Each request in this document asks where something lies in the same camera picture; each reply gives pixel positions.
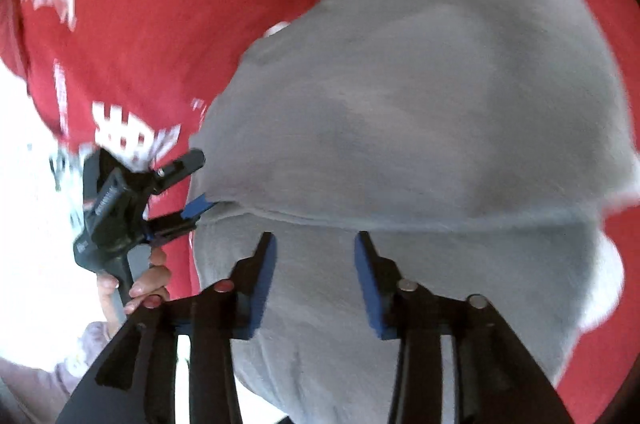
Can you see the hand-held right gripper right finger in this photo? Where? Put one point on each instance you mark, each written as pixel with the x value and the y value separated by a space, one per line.
pixel 370 291

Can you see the person's left forearm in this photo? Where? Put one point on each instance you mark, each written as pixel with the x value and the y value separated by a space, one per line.
pixel 50 379

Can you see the grey cloth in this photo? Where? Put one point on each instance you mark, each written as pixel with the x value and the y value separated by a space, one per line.
pixel 400 104

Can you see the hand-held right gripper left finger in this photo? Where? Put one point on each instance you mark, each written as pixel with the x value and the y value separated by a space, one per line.
pixel 262 276

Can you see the red printed sofa cover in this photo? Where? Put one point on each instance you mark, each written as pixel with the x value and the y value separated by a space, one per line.
pixel 175 4

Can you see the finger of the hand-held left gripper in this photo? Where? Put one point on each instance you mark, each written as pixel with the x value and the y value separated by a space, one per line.
pixel 197 206
pixel 185 164

